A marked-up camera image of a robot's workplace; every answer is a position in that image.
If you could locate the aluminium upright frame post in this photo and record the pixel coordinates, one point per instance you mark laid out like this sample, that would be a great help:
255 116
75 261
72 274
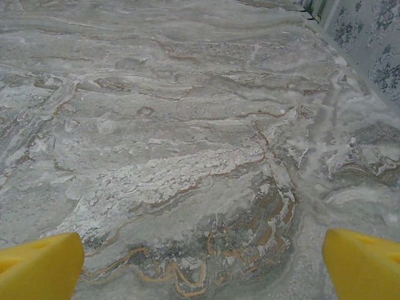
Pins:
309 9

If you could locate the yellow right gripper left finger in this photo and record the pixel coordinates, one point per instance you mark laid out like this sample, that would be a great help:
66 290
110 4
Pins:
37 268

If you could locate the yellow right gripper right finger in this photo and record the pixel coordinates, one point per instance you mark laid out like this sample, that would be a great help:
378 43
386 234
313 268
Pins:
365 268

